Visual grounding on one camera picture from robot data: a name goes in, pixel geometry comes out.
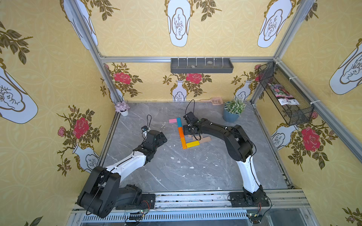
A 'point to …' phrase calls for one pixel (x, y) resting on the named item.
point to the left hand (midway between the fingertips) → (160, 136)
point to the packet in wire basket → (283, 95)
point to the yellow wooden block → (193, 144)
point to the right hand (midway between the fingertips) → (186, 131)
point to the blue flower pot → (230, 117)
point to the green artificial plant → (235, 106)
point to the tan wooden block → (205, 139)
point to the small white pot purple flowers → (122, 107)
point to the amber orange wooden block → (184, 143)
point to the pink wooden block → (172, 120)
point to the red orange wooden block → (180, 132)
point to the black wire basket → (293, 114)
